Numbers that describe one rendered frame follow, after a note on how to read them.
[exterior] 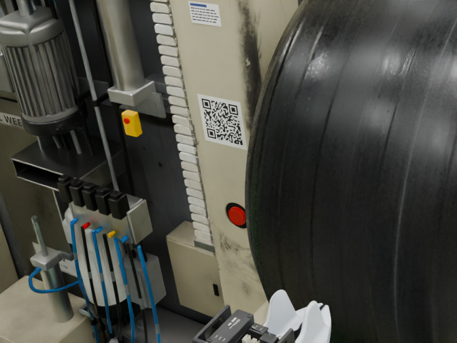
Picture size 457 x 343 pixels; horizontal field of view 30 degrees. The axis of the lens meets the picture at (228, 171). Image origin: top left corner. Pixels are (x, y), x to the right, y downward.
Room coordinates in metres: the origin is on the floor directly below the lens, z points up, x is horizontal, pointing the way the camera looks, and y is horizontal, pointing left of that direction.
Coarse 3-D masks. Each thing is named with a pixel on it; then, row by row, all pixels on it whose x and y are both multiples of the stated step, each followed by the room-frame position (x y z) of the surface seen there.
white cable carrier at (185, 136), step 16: (160, 0) 1.13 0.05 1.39; (160, 16) 1.13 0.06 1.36; (160, 32) 1.14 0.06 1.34; (160, 48) 1.14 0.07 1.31; (176, 48) 1.13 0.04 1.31; (176, 64) 1.12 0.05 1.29; (176, 80) 1.13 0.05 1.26; (176, 96) 1.14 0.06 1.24; (176, 112) 1.14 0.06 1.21; (176, 128) 1.14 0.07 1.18; (192, 128) 1.13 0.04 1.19; (192, 144) 1.12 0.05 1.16; (192, 160) 1.13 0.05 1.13; (192, 176) 1.13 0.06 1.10; (192, 192) 1.14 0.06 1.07; (192, 208) 1.14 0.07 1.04; (208, 224) 1.13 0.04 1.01; (208, 240) 1.13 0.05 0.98
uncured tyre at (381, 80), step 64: (320, 0) 0.89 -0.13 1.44; (384, 0) 0.85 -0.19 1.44; (448, 0) 0.81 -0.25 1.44; (320, 64) 0.82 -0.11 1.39; (384, 64) 0.78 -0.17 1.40; (448, 64) 0.74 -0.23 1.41; (256, 128) 0.84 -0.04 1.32; (320, 128) 0.77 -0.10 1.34; (384, 128) 0.73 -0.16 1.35; (448, 128) 0.70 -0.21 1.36; (256, 192) 0.80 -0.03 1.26; (320, 192) 0.74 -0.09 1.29; (384, 192) 0.70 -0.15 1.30; (448, 192) 0.67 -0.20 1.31; (256, 256) 0.79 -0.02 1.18; (320, 256) 0.73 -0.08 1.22; (384, 256) 0.68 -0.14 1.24; (448, 256) 0.65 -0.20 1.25; (384, 320) 0.68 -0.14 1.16; (448, 320) 0.65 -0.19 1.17
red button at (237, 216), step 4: (232, 208) 1.07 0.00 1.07; (236, 208) 1.06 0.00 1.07; (228, 212) 1.07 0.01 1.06; (232, 212) 1.07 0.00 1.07; (236, 212) 1.06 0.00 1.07; (240, 212) 1.06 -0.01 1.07; (232, 216) 1.07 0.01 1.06; (236, 216) 1.06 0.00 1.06; (240, 216) 1.06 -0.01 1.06; (244, 216) 1.06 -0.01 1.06; (232, 220) 1.07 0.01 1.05; (236, 220) 1.06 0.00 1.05; (240, 220) 1.06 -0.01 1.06; (244, 220) 1.05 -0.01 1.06; (236, 224) 1.06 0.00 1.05; (240, 224) 1.06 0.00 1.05
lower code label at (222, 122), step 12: (204, 96) 1.08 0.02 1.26; (204, 108) 1.08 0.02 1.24; (216, 108) 1.07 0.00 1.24; (228, 108) 1.05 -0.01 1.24; (240, 108) 1.04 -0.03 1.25; (204, 120) 1.09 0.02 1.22; (216, 120) 1.07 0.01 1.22; (228, 120) 1.06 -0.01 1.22; (240, 120) 1.04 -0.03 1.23; (204, 132) 1.09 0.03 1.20; (216, 132) 1.07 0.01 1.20; (228, 132) 1.06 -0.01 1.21; (240, 132) 1.05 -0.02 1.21; (228, 144) 1.06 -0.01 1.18; (240, 144) 1.05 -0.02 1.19
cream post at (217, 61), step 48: (192, 0) 1.08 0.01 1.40; (240, 0) 1.03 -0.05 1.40; (288, 0) 1.10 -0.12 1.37; (192, 48) 1.09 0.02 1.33; (240, 48) 1.03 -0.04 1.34; (192, 96) 1.10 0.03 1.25; (240, 96) 1.04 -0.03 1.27; (240, 192) 1.06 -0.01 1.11; (240, 240) 1.07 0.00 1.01; (240, 288) 1.08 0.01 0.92
